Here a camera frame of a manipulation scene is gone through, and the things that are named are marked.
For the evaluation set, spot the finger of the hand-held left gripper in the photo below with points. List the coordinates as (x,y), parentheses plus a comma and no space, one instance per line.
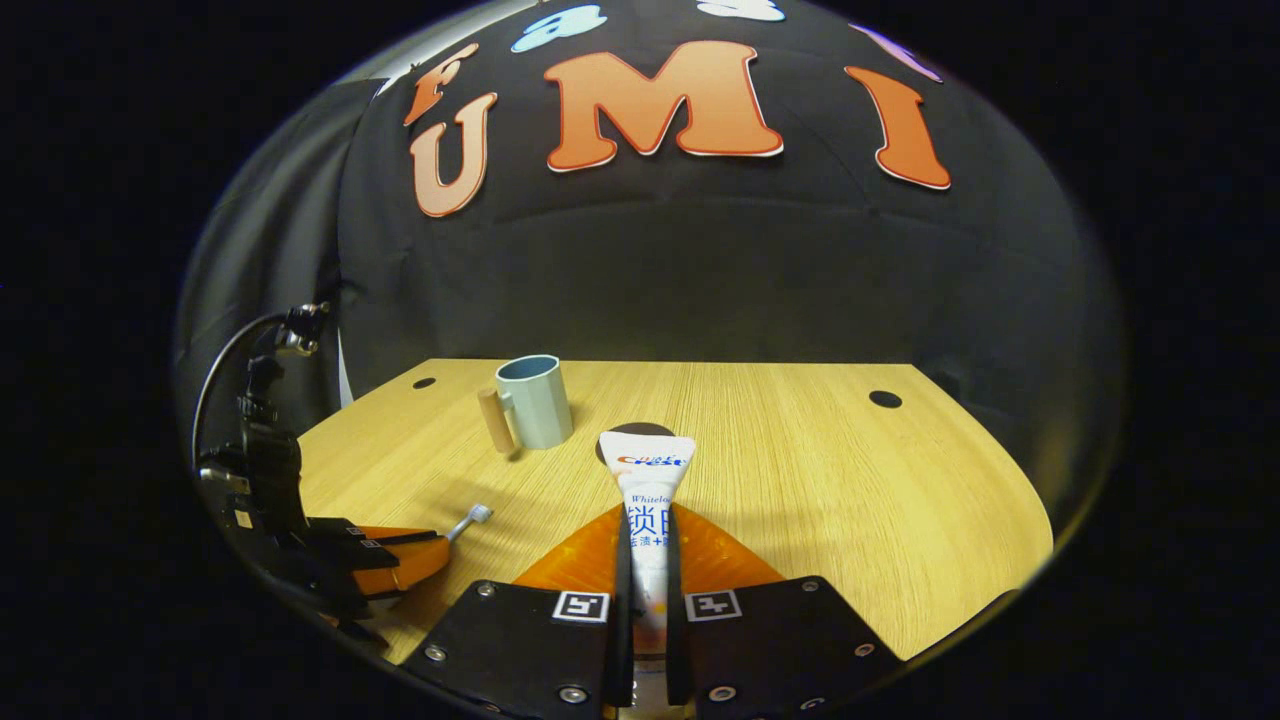
(345,527)
(410,565)

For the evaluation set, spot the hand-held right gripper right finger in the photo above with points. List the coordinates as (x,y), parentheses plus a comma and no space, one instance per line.
(676,650)

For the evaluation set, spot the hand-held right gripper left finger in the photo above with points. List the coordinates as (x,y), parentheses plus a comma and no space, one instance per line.
(622,650)

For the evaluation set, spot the white toothbrush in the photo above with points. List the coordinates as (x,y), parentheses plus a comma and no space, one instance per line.
(478,514)

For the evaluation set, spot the white toothpaste tube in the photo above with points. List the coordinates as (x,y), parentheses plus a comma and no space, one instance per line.
(648,480)

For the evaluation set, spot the dark round coaster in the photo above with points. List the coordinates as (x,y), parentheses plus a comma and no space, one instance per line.
(640,428)

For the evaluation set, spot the dark grey side curtain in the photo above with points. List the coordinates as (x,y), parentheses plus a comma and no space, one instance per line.
(260,250)

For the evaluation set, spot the black backdrop cloth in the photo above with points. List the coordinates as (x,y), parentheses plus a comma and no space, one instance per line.
(700,280)

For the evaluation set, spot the white frame pole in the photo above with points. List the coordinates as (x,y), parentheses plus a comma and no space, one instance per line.
(345,370)

